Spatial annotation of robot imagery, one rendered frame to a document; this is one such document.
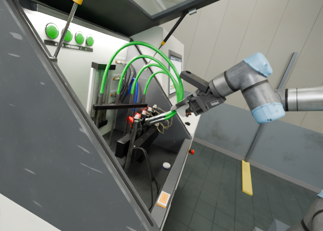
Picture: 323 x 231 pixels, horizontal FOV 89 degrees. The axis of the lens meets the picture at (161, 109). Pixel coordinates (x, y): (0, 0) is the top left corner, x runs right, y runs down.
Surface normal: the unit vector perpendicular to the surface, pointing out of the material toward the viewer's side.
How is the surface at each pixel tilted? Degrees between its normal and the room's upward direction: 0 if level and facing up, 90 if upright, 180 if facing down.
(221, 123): 90
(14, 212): 90
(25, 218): 90
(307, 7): 90
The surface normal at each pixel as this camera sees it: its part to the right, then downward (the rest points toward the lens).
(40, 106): -0.31, 0.22
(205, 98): -0.55, 0.34
